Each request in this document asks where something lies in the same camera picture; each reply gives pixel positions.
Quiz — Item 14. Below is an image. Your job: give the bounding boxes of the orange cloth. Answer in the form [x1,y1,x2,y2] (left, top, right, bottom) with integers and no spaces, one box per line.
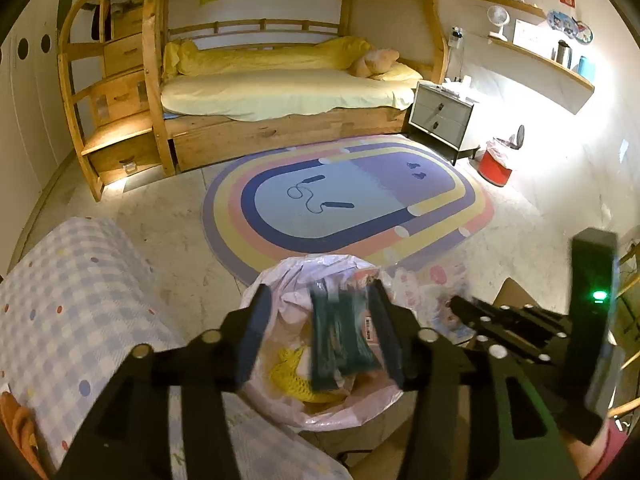
[1,391,48,479]

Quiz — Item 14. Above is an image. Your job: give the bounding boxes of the dark green wrapper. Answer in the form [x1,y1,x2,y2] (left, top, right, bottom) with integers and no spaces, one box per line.
[309,281,382,392]

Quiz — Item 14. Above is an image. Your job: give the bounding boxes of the yellow mesh snack bag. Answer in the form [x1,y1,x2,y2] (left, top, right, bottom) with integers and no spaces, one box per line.
[269,346,345,404]

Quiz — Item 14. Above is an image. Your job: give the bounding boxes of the brown cardboard box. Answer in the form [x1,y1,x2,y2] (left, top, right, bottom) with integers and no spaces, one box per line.
[492,278,539,309]

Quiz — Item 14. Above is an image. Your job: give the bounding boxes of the checkered bed cover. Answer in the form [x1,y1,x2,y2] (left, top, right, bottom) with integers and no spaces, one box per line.
[1,217,352,479]

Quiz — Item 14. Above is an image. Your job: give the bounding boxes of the red waste bin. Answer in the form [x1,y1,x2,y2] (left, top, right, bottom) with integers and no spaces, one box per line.
[477,139,518,188]

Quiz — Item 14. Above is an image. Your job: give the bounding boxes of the oval rainbow rug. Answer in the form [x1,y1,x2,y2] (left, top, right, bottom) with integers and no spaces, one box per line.
[203,136,494,284]

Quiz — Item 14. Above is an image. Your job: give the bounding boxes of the grey nightstand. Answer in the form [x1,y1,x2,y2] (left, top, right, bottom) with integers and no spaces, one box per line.
[406,81,480,165]

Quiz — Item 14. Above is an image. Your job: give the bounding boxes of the wooden bunk bed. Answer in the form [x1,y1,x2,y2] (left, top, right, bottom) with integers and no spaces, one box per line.
[141,0,448,174]

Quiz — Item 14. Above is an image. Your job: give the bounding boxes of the white wardrobe with portholes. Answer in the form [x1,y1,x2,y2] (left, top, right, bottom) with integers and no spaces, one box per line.
[1,3,72,272]

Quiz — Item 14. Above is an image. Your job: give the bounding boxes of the white desk fan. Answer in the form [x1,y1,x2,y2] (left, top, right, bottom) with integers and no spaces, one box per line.
[487,4,511,41]

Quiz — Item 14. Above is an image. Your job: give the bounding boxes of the pink plush toy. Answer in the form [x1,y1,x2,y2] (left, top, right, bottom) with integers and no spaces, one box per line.
[348,49,399,78]

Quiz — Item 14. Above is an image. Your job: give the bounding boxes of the yellow mattress sheet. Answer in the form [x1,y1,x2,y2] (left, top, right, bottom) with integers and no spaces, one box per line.
[160,63,421,122]

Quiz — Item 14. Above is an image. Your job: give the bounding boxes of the wooden drawer staircase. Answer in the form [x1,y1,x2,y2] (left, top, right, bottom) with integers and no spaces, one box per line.
[58,0,160,200]

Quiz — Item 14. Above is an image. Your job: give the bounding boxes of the yellow blanket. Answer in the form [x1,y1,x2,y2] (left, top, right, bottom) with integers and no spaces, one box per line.
[163,36,372,80]

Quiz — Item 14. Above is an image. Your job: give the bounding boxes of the wooden wall shelf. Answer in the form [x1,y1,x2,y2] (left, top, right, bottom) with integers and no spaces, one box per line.
[487,36,596,93]

